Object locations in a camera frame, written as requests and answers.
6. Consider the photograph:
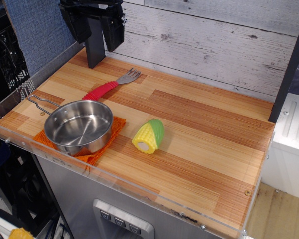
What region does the clear acrylic guard rail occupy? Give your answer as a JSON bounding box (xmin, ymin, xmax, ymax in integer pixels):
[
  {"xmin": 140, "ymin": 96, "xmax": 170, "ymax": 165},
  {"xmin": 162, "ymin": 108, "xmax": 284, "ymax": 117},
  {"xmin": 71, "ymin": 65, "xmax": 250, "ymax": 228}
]
[{"xmin": 0, "ymin": 37, "xmax": 276, "ymax": 239}]

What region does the yellow object at corner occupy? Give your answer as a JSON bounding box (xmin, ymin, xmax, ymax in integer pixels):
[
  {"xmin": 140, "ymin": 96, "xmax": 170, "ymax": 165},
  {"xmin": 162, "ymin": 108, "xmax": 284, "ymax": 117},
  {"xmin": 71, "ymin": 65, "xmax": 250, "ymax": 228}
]
[{"xmin": 8, "ymin": 228, "xmax": 34, "ymax": 239}]

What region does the silver dispenser button panel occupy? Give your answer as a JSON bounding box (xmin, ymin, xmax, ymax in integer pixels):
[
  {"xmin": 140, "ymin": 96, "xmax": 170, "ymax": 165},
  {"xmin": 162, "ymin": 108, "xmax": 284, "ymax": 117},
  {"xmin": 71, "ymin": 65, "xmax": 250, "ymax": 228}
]
[{"xmin": 93, "ymin": 199, "xmax": 155, "ymax": 239}]

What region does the black equipment rack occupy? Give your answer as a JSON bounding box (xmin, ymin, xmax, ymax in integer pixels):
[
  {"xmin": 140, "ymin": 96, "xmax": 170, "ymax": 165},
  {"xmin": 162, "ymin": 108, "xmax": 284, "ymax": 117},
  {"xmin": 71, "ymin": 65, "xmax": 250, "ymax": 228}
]
[{"xmin": 0, "ymin": 7, "xmax": 29, "ymax": 101}]

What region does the silver toy fridge cabinet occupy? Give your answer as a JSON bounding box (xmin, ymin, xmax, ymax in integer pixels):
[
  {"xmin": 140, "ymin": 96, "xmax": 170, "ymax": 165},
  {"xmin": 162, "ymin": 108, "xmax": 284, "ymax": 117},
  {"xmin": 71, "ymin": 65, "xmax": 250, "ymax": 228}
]
[{"xmin": 37, "ymin": 156, "xmax": 221, "ymax": 239}]

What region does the white side cabinet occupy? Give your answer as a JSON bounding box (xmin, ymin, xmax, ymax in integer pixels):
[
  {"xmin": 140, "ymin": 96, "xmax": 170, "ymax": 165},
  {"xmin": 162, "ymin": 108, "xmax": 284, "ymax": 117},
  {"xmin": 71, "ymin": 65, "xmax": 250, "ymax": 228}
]
[{"xmin": 261, "ymin": 93, "xmax": 299, "ymax": 198}]

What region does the red handled metal fork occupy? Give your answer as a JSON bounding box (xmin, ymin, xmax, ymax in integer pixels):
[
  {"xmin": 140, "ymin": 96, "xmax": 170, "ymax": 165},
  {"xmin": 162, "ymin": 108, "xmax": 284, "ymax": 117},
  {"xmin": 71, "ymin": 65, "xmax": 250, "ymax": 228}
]
[{"xmin": 82, "ymin": 68, "xmax": 141, "ymax": 101}]

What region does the yellow green toy corn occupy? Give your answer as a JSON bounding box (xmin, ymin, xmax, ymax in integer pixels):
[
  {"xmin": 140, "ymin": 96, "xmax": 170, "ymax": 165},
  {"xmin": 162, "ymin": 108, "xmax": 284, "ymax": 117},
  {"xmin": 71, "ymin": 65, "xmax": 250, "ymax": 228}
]
[{"xmin": 132, "ymin": 119, "xmax": 165, "ymax": 154}]

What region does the dark grey left post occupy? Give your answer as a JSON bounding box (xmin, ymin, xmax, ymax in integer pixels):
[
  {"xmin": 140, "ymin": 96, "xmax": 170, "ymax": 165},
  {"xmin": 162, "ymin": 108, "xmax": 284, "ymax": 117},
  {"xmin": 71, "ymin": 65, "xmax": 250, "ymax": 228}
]
[{"xmin": 85, "ymin": 18, "xmax": 105, "ymax": 69}]

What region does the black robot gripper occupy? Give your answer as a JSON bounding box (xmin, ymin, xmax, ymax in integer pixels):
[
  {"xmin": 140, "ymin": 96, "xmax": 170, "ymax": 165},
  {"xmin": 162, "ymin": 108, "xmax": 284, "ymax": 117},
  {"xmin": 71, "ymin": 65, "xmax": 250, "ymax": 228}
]
[{"xmin": 59, "ymin": 0, "xmax": 126, "ymax": 52}]

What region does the orange knitted cloth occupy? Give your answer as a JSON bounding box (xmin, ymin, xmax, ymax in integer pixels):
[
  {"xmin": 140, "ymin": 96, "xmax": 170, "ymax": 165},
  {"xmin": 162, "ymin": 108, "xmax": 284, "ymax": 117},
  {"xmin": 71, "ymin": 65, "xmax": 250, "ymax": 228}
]
[{"xmin": 33, "ymin": 116, "xmax": 126, "ymax": 166}]

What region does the stainless steel pan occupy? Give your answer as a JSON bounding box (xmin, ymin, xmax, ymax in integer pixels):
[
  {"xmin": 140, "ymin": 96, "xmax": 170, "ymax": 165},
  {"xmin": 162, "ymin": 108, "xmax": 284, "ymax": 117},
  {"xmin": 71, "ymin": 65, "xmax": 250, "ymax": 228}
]
[{"xmin": 28, "ymin": 95, "xmax": 114, "ymax": 156}]

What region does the blue fabric panel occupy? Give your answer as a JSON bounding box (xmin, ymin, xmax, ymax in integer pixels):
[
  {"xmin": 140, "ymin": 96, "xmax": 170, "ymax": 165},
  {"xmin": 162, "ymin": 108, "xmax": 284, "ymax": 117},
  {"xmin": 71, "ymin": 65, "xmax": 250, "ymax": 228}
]
[{"xmin": 3, "ymin": 0, "xmax": 83, "ymax": 76}]

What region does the dark grey post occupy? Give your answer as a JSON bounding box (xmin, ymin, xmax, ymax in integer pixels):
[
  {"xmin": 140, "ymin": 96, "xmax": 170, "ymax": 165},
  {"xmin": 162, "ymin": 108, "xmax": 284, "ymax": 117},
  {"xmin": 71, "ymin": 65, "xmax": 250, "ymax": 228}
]
[
  {"xmin": 85, "ymin": 18, "xmax": 105, "ymax": 69},
  {"xmin": 268, "ymin": 34, "xmax": 299, "ymax": 123}
]

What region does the dark grey right post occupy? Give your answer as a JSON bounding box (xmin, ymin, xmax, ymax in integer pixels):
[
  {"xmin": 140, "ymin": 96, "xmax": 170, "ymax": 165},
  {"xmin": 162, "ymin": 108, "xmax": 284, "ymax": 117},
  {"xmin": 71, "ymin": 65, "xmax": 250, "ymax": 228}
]
[{"xmin": 268, "ymin": 34, "xmax": 299, "ymax": 123}]

